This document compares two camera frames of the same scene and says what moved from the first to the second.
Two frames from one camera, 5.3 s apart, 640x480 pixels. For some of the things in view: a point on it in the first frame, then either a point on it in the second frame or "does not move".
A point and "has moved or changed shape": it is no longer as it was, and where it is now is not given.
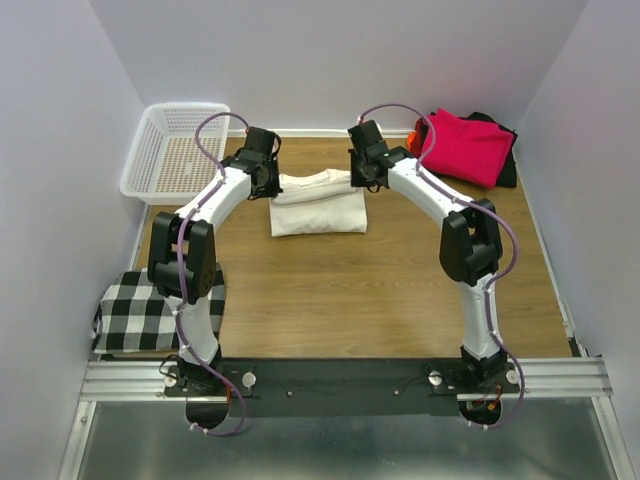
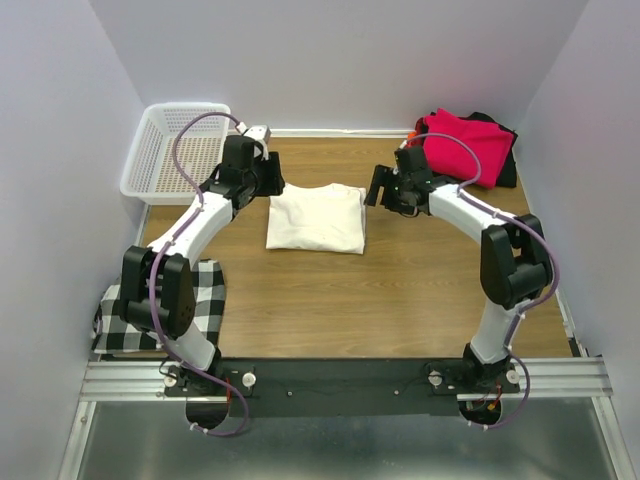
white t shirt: x=317 y=203 has moved or changed shape
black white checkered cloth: x=132 y=315 does not move
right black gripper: x=357 y=181 -> x=383 y=177
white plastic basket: x=166 y=166 does not move
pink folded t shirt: x=472 y=151 does not move
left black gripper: x=274 y=188 does not move
